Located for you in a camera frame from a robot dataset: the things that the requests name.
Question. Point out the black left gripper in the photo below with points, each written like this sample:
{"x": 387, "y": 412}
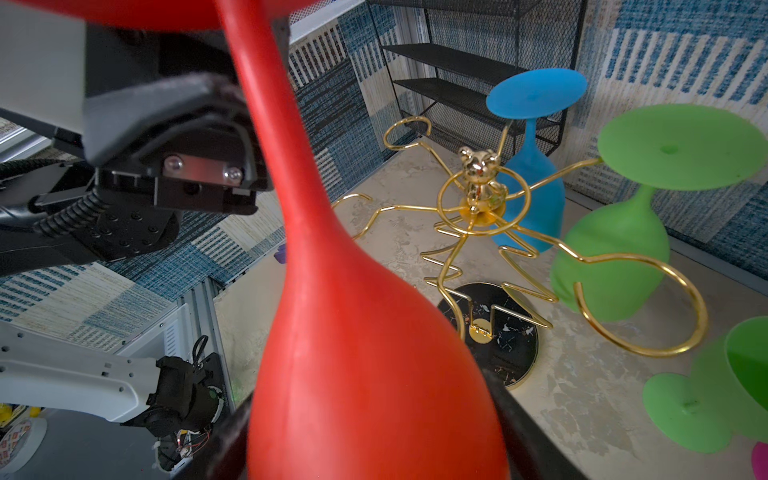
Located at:
{"x": 164, "y": 116}

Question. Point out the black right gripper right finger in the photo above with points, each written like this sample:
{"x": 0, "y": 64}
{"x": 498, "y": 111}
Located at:
{"x": 531, "y": 454}

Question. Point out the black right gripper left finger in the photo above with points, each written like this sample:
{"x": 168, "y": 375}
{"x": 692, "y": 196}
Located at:
{"x": 224, "y": 455}

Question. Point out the red wine glass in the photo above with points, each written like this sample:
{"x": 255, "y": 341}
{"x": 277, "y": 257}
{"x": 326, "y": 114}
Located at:
{"x": 362, "y": 377}

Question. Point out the green wine glass front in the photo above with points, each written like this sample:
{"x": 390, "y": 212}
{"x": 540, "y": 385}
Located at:
{"x": 724, "y": 394}

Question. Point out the green wine glass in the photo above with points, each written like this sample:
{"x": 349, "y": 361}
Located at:
{"x": 677, "y": 147}
{"x": 724, "y": 394}

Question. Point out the pink wine glass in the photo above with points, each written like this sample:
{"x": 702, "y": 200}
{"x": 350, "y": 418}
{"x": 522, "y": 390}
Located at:
{"x": 759, "y": 461}

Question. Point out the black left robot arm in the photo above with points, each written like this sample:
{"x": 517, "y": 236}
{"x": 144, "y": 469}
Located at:
{"x": 82, "y": 269}

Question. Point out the green wine glass back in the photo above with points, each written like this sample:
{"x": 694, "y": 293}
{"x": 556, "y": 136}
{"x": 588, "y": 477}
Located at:
{"x": 677, "y": 147}

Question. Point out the blue wine glass back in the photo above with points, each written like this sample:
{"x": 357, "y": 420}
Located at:
{"x": 531, "y": 96}

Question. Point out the black mesh shelf rack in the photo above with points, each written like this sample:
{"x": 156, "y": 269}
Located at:
{"x": 444, "y": 57}

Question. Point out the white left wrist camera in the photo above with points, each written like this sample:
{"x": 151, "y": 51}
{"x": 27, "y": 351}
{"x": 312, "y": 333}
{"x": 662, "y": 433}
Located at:
{"x": 43, "y": 65}

